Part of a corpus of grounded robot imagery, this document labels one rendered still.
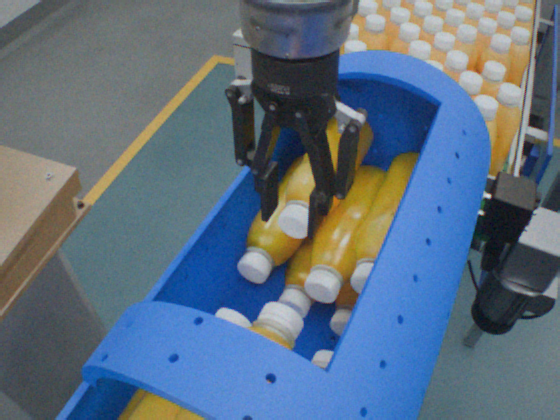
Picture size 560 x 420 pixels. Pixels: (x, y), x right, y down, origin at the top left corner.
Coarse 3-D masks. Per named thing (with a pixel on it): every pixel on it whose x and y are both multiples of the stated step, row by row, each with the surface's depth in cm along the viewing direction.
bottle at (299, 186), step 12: (336, 120) 65; (336, 132) 63; (360, 132) 64; (372, 132) 67; (336, 144) 62; (360, 144) 64; (336, 156) 60; (360, 156) 64; (300, 168) 60; (336, 168) 59; (288, 180) 61; (300, 180) 58; (312, 180) 58; (288, 192) 59; (300, 192) 58; (288, 204) 58; (300, 204) 57; (336, 204) 59
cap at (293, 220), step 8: (288, 208) 57; (296, 208) 57; (304, 208) 57; (280, 216) 57; (288, 216) 56; (296, 216) 56; (304, 216) 56; (280, 224) 58; (288, 224) 57; (296, 224) 57; (304, 224) 56; (288, 232) 58; (296, 232) 58; (304, 232) 57
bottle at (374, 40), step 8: (368, 32) 95; (376, 32) 95; (384, 32) 96; (360, 40) 97; (368, 40) 96; (376, 40) 95; (384, 40) 96; (368, 48) 96; (376, 48) 96; (384, 48) 96
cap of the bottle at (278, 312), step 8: (272, 304) 43; (280, 304) 43; (264, 312) 43; (272, 312) 42; (280, 312) 42; (288, 312) 42; (296, 312) 43; (280, 320) 42; (288, 320) 42; (296, 320) 43; (288, 328) 42; (296, 328) 42; (296, 336) 43
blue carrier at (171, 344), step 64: (384, 64) 57; (384, 128) 66; (448, 128) 52; (448, 192) 48; (192, 256) 54; (384, 256) 40; (448, 256) 45; (128, 320) 38; (192, 320) 35; (320, 320) 65; (384, 320) 37; (448, 320) 48; (128, 384) 49; (192, 384) 31; (256, 384) 31; (320, 384) 32; (384, 384) 35
